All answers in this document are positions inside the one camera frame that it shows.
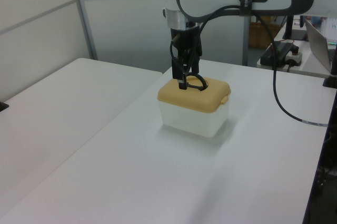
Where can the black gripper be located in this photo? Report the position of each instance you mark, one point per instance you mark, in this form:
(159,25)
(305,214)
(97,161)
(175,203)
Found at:
(184,40)

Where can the white plastic tool case box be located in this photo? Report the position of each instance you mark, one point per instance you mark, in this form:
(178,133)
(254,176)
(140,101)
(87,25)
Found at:
(189,121)

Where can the brown cardboard box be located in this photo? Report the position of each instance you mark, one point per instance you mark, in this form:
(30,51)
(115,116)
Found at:
(259,35)

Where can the black power supply unit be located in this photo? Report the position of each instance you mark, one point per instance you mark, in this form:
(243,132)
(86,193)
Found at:
(271,55)

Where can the grey emergency stop button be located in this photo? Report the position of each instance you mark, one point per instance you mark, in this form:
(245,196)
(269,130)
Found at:
(295,56)

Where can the black monitor stand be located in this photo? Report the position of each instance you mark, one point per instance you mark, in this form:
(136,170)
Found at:
(289,27)

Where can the white side desk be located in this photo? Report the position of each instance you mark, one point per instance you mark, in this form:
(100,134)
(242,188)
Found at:
(308,66)

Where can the silver laptop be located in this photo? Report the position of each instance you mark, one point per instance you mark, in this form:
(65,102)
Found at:
(317,42)

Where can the small black table clamp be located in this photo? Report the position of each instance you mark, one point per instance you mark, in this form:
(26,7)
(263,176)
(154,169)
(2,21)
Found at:
(3,106)

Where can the grey partition post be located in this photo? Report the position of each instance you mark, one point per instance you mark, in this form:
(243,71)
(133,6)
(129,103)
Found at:
(84,15)

